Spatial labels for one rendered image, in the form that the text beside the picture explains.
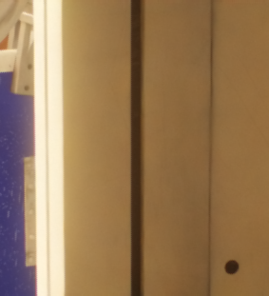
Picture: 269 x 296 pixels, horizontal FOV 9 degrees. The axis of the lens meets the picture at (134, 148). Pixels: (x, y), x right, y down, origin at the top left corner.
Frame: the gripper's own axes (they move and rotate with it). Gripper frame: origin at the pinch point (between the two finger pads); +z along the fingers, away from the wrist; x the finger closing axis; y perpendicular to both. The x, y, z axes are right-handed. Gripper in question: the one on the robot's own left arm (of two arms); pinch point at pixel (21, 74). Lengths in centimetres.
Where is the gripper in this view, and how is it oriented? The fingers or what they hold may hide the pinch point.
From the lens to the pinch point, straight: 198.8
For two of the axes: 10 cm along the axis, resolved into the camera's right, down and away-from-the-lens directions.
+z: -1.5, 9.8, 1.5
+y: -8.7, -0.6, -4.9
